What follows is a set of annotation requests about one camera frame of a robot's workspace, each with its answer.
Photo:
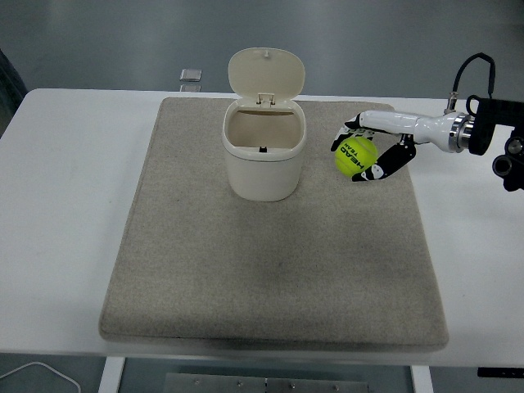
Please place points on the grey metal plate with screws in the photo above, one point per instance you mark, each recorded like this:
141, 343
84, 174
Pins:
266, 385

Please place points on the cream bin with flip lid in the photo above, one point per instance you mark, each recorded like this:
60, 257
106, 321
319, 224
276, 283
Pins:
262, 172

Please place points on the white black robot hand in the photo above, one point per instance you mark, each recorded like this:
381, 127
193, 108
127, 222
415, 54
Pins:
430, 127

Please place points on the black flat bar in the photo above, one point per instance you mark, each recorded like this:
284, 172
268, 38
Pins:
501, 373

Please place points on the white table leg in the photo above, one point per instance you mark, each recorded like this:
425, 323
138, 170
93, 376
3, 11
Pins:
111, 374
421, 380

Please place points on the dark grey object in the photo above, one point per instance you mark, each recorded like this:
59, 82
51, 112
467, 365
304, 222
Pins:
10, 90

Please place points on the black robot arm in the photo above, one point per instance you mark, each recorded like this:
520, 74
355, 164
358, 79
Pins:
485, 127

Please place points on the beige fabric mat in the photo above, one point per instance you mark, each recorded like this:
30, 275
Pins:
266, 266

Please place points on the yellow tennis ball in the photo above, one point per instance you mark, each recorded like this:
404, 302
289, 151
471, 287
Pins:
354, 157

